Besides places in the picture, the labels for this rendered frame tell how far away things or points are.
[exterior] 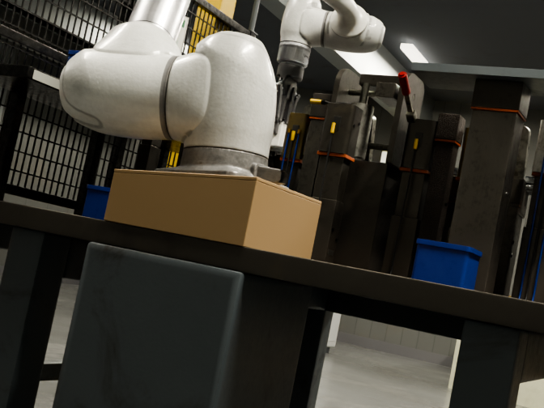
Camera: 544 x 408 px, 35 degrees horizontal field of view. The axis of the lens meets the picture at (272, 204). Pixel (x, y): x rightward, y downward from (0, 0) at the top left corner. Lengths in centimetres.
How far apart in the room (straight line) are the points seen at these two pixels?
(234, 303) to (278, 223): 18
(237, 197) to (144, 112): 27
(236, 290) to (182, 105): 36
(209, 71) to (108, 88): 18
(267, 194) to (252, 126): 15
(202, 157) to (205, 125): 6
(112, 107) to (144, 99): 6
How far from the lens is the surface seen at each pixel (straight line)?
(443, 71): 184
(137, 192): 145
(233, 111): 147
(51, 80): 215
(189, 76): 150
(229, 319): 133
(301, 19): 243
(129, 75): 153
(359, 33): 238
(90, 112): 157
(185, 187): 140
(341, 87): 207
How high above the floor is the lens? 67
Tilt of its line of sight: 5 degrees up
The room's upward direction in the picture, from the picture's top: 11 degrees clockwise
